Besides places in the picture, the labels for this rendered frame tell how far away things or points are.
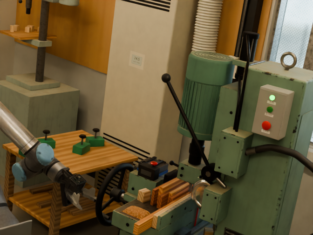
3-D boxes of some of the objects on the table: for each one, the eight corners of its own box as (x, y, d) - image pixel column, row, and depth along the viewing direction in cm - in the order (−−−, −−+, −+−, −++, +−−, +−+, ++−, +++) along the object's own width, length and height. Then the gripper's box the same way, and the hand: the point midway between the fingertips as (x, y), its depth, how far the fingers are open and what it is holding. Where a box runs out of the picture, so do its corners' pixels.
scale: (225, 175, 254) (225, 175, 254) (227, 176, 254) (228, 176, 254) (165, 211, 213) (165, 210, 213) (168, 212, 212) (168, 212, 212)
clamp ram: (160, 183, 248) (163, 164, 246) (175, 189, 245) (178, 169, 242) (149, 190, 241) (152, 169, 238) (164, 196, 237) (167, 175, 235)
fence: (227, 183, 260) (230, 172, 258) (231, 184, 259) (233, 173, 258) (155, 229, 210) (158, 215, 209) (159, 231, 210) (161, 217, 208)
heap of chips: (132, 205, 226) (132, 201, 225) (153, 214, 221) (153, 210, 220) (121, 211, 220) (121, 206, 219) (143, 220, 215) (143, 216, 215)
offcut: (144, 197, 235) (145, 187, 233) (149, 200, 233) (151, 190, 231) (137, 199, 232) (138, 190, 230) (142, 203, 230) (144, 193, 228)
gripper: (52, 172, 264) (83, 200, 256) (77, 162, 278) (107, 190, 271) (45, 186, 267) (76, 215, 260) (71, 176, 282) (100, 203, 275)
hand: (89, 205), depth 267 cm, fingers open, 11 cm apart
